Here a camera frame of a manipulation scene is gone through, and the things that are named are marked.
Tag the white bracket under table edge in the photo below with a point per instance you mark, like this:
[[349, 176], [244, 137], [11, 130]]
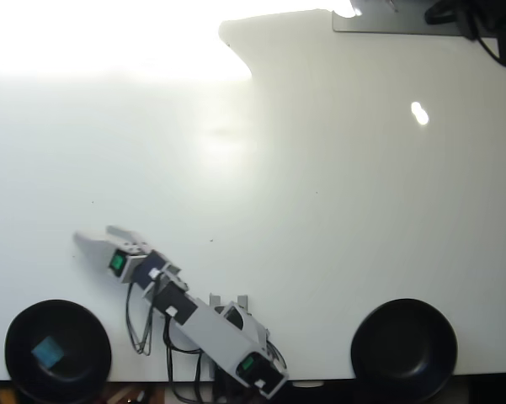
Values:
[[308, 384]]

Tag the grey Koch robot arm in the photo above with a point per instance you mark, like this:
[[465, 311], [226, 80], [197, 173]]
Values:
[[219, 334]]

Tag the blue foam cube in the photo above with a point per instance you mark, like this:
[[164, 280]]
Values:
[[47, 352]]

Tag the black round bowl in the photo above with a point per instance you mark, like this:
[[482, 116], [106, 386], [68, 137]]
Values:
[[80, 357], [404, 350]]

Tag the grey flat metal plate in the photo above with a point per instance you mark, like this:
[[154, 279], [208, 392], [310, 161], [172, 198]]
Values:
[[404, 23]]

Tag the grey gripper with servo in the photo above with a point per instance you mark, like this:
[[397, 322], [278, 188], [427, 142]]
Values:
[[128, 269]]

